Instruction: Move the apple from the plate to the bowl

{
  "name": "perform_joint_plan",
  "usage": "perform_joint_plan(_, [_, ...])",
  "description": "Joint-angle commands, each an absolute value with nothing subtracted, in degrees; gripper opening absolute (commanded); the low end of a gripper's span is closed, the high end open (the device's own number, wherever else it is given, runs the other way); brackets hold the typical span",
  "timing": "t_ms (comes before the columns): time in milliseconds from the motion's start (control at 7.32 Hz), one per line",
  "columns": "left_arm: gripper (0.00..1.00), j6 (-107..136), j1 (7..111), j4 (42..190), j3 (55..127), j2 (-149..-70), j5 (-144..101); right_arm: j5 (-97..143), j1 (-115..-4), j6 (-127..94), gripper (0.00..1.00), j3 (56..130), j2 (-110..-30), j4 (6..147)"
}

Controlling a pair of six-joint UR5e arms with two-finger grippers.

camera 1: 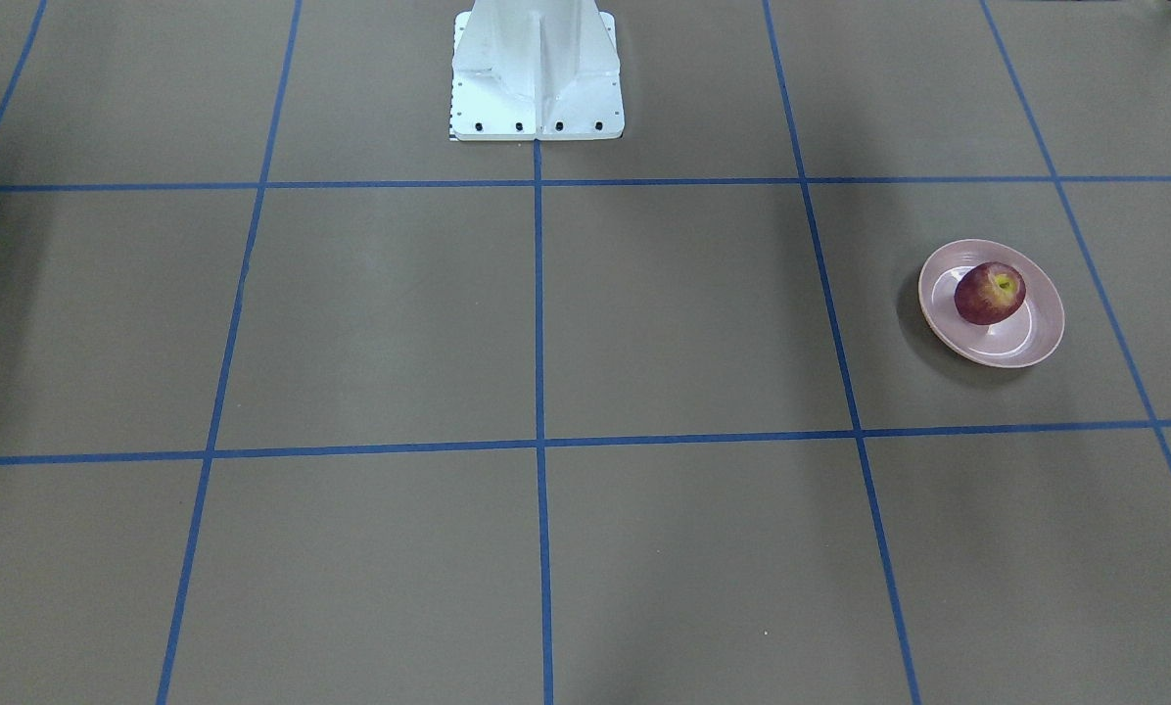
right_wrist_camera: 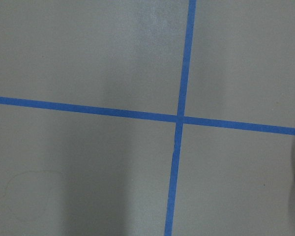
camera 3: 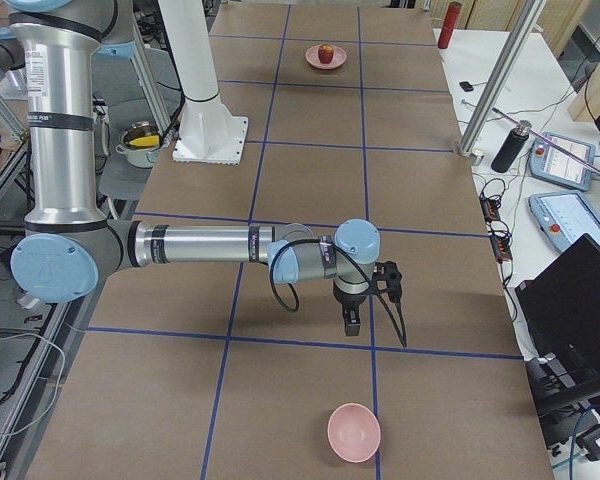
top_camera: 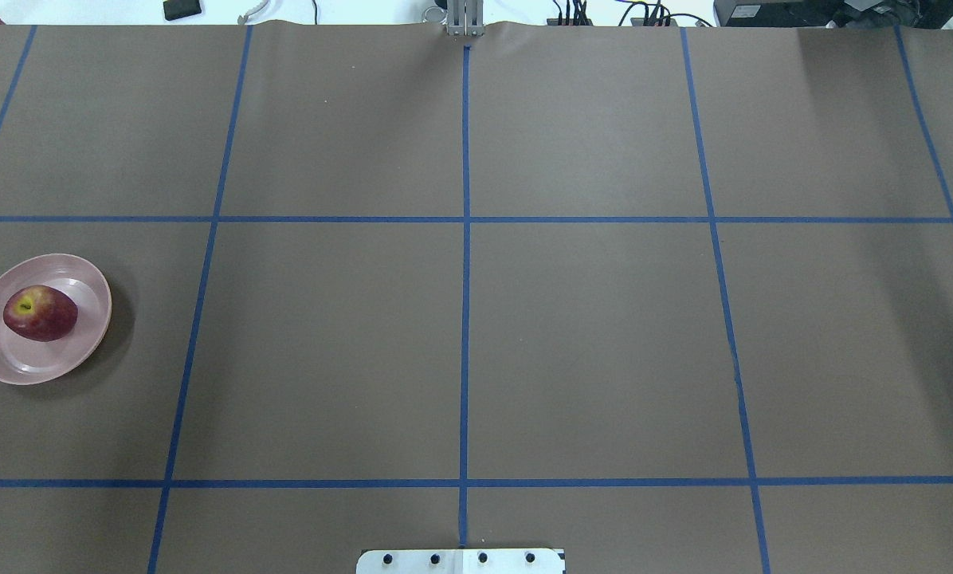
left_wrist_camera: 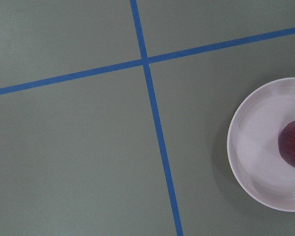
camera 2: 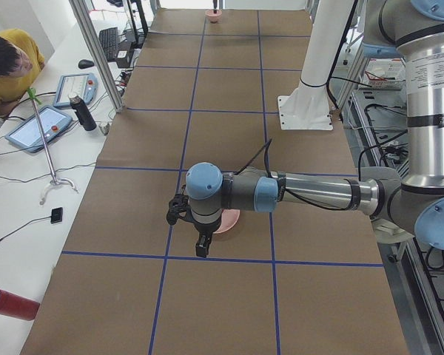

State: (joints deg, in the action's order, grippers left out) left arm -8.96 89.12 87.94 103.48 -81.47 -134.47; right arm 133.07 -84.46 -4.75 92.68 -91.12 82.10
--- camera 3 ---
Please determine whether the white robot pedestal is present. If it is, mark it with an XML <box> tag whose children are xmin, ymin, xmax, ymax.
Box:
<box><xmin>159</xmin><ymin>0</ymin><xmax>249</xmax><ymax>165</ymax></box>

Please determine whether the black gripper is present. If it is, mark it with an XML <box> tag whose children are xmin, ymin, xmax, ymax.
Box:
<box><xmin>333</xmin><ymin>276</ymin><xmax>369</xmax><ymax>336</ymax></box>

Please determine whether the black water bottle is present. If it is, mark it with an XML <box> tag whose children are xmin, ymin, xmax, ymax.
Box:
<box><xmin>491</xmin><ymin>120</ymin><xmax>532</xmax><ymax>173</ymax></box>

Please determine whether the blue teach pendant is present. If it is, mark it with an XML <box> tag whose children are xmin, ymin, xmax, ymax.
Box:
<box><xmin>528</xmin><ymin>190</ymin><xmax>600</xmax><ymax>253</ymax></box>
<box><xmin>529</xmin><ymin>132</ymin><xmax>596</xmax><ymax>192</ymax></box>

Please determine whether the orange black power strip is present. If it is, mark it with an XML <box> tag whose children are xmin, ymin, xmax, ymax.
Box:
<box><xmin>479</xmin><ymin>195</ymin><xmax>513</xmax><ymax>264</ymax></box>

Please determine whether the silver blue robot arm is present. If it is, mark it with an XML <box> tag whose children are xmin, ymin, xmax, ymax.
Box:
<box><xmin>9</xmin><ymin>1</ymin><xmax>387</xmax><ymax>336</ymax></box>

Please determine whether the small black device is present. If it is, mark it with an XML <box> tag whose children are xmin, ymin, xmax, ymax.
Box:
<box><xmin>459</xmin><ymin>81</ymin><xmax>474</xmax><ymax>92</ymax></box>

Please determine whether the black power adapter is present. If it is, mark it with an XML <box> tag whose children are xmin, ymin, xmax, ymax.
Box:
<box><xmin>576</xmin><ymin>424</ymin><xmax>600</xmax><ymax>462</ymax></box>

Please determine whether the pink bowl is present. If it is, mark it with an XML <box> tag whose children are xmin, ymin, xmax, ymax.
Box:
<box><xmin>327</xmin><ymin>403</ymin><xmax>381</xmax><ymax>463</ymax></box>

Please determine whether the upper blue teach pendant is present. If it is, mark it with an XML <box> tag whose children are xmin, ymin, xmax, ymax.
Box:
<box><xmin>529</xmin><ymin>132</ymin><xmax>596</xmax><ymax>192</ymax></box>

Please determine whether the red water bottle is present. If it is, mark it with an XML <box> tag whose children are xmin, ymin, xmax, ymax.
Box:
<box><xmin>437</xmin><ymin>1</ymin><xmax>462</xmax><ymax>49</ymax></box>

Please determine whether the black laptop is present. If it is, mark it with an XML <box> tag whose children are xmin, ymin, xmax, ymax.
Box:
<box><xmin>514</xmin><ymin>232</ymin><xmax>600</xmax><ymax>377</ymax></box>

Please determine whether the aluminium frame post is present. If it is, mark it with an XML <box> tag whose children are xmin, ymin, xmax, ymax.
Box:
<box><xmin>457</xmin><ymin>0</ymin><xmax>546</xmax><ymax>157</ymax></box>

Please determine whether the lower blue teach pendant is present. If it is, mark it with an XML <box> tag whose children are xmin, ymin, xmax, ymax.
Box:
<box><xmin>528</xmin><ymin>190</ymin><xmax>600</xmax><ymax>253</ymax></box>

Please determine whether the red apple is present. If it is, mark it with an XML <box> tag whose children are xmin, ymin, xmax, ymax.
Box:
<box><xmin>317</xmin><ymin>44</ymin><xmax>335</xmax><ymax>65</ymax></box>

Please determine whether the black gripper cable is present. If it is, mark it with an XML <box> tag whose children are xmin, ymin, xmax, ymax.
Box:
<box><xmin>266</xmin><ymin>237</ymin><xmax>409</xmax><ymax>350</ymax></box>

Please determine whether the pink plate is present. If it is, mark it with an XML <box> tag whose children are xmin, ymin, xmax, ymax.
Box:
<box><xmin>304</xmin><ymin>44</ymin><xmax>348</xmax><ymax>70</ymax></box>

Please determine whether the white pot with corn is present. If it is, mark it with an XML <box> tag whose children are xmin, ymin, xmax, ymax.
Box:
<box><xmin>115</xmin><ymin>121</ymin><xmax>161</xmax><ymax>169</ymax></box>

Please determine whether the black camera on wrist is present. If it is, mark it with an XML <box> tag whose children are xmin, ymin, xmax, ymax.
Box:
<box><xmin>372</xmin><ymin>261</ymin><xmax>403</xmax><ymax>305</ymax></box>

